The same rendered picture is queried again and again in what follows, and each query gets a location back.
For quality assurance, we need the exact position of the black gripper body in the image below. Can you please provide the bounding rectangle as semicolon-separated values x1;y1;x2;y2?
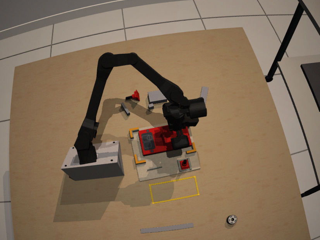
163;102;190;150

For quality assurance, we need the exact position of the small grey toy wheel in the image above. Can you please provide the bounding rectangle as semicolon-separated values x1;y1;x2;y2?
227;215;237;224

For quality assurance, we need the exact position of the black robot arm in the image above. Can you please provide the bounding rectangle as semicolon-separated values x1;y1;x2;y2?
74;52;207;165

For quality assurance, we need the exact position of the grey flat bar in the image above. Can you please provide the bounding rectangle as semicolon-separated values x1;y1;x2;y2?
140;223;194;233

